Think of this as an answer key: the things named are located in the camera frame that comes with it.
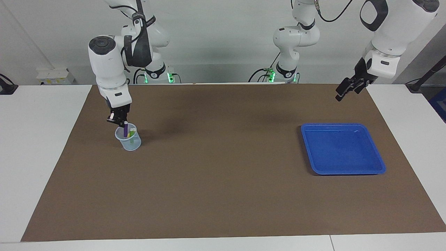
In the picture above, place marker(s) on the brown table mat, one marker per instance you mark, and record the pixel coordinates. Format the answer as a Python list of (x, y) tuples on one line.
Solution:
[(223, 174)]

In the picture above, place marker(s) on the blue box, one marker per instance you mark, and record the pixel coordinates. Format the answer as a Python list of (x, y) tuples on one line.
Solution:
[(439, 104)]

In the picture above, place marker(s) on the green marker pen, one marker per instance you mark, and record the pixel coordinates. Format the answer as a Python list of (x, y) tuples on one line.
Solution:
[(132, 136)]

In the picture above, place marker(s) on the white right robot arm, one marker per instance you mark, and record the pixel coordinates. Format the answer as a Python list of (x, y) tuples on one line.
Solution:
[(111, 66)]

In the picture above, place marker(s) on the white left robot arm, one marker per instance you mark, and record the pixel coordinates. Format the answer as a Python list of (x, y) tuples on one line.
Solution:
[(390, 31)]

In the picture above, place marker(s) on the purple marker pen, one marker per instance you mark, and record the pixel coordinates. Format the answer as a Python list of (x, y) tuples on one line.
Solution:
[(125, 129)]

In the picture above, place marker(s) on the black clamp mount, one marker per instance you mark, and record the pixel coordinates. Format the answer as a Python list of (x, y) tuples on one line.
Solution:
[(6, 87)]

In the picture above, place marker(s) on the black stand pole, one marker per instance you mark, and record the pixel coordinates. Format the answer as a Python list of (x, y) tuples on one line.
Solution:
[(428, 74)]

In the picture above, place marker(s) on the translucent plastic cup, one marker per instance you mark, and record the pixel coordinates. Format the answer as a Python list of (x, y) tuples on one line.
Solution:
[(131, 144)]

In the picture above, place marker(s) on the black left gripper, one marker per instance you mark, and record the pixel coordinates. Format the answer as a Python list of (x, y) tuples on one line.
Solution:
[(363, 75)]

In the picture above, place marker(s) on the blue plastic tray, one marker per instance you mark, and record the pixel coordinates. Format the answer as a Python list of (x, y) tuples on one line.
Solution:
[(343, 150)]

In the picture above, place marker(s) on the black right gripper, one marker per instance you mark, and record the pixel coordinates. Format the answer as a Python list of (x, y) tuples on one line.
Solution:
[(120, 111)]

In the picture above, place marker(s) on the white power strip box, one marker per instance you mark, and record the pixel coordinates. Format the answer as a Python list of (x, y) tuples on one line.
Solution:
[(54, 76)]

